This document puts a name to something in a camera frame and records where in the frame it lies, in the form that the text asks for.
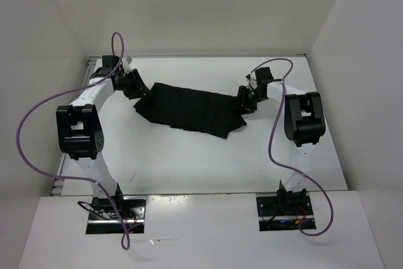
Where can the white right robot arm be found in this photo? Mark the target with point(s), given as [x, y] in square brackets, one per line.
[303, 124]

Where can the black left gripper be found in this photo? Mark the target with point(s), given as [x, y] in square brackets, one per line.
[139, 88]

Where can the metal base plate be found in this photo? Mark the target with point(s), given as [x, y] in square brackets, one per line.
[102, 218]
[272, 217]

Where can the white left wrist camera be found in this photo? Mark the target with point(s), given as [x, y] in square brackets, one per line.
[126, 64]

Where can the black pleated skirt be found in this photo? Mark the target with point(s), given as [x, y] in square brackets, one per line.
[192, 110]

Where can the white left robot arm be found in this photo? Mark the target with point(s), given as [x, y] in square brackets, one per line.
[80, 133]

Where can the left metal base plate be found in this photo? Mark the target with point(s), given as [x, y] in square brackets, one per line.
[102, 218]

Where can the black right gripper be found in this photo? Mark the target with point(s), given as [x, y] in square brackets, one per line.
[242, 101]

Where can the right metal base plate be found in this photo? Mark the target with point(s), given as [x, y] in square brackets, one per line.
[272, 217]

